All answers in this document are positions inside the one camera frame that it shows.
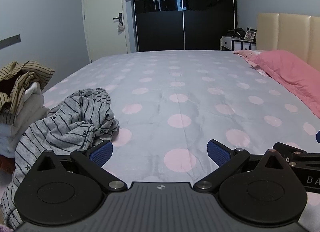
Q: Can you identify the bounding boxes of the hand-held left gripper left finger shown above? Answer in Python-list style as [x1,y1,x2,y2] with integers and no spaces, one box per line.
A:
[31,140,126,192]

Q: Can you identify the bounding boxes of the grey pink-dotted bed sheet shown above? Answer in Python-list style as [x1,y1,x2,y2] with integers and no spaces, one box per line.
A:
[41,50,320,207]

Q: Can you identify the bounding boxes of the black bag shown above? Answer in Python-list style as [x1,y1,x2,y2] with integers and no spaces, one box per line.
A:
[227,27,247,39]

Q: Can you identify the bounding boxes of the photo frame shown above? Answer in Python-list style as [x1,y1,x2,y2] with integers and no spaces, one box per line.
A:
[244,29,257,42]

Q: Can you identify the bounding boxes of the tan striped shirt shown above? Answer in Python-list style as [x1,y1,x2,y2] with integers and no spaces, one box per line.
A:
[0,60,55,125]

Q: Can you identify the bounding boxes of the white folded clothes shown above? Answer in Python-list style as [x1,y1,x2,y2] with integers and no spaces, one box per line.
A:
[0,82,49,158]

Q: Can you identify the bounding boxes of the black sliding-door wardrobe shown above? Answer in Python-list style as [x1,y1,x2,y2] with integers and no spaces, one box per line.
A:
[131,0,237,53]

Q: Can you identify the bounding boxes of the white door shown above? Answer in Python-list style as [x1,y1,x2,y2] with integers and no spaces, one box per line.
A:
[81,0,132,63]

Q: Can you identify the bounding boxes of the grey striped bow-print top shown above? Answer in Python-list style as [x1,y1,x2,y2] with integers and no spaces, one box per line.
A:
[0,88,120,230]

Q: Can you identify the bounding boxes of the beige padded headboard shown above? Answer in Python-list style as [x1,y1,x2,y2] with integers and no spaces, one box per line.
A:
[256,13,320,73]

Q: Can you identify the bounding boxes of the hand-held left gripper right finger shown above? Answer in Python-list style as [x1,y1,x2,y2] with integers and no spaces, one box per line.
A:
[193,139,290,193]

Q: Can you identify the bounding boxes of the grey wall strip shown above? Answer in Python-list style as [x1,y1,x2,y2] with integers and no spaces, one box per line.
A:
[0,35,21,49]

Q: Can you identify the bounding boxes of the light pink patterned pillow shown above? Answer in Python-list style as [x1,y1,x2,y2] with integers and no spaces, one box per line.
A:
[233,50,269,75]

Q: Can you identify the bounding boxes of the rust brown cloth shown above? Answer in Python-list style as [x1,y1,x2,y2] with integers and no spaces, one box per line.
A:
[0,155,15,175]

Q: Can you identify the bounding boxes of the white black-trimmed nightstand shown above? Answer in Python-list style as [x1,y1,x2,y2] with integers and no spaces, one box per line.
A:
[219,36,257,51]

